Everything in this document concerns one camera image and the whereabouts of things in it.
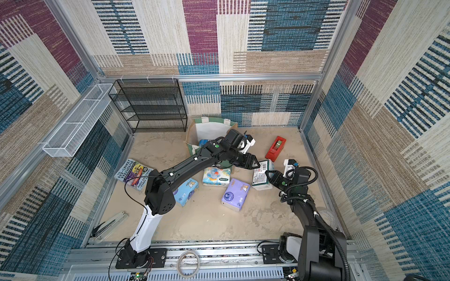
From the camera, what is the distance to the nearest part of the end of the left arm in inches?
29.2

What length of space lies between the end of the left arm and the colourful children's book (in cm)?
52

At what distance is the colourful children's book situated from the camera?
0.96m

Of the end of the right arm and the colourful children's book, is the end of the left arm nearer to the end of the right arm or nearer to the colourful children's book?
the end of the right arm
